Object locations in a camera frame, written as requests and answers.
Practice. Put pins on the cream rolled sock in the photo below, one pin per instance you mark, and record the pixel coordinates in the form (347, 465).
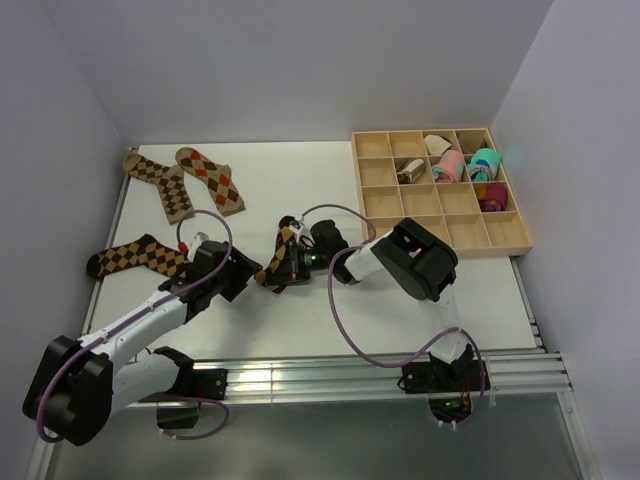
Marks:
(436, 145)

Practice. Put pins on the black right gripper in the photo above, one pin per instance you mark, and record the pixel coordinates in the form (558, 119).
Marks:
(296, 273)

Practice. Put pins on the brown yellow argyle sock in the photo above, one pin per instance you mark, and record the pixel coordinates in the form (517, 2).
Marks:
(145, 252)

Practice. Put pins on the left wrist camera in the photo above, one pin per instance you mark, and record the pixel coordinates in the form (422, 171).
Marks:
(194, 244)

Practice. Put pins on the brown tan striped sock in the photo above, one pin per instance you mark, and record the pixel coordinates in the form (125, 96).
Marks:
(409, 172)

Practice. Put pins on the maroon rolled sock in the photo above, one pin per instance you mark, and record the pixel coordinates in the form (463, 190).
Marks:
(492, 197)

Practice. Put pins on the teal rolled sock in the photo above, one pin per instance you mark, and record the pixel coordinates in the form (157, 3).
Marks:
(484, 165)

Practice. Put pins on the tan orange argyle sock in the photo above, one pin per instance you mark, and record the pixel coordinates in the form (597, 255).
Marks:
(216, 177)

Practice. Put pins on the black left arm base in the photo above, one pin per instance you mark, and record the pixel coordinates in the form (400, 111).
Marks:
(180, 410)

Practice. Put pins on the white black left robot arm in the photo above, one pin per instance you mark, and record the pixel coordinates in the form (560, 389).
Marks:
(80, 383)

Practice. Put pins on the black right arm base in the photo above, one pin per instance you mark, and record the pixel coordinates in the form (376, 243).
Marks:
(460, 380)

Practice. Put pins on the pink rolled sock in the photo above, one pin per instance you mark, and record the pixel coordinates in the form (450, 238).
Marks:
(449, 169)

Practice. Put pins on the wooden compartment organizer box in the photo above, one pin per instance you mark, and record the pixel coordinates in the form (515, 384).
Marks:
(449, 211)

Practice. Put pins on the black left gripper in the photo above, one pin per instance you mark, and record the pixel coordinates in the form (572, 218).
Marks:
(242, 269)

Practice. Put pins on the dark brown tan argyle sock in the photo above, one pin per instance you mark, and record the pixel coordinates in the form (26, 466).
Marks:
(267, 277)

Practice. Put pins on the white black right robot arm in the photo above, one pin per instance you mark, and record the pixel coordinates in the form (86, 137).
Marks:
(421, 264)

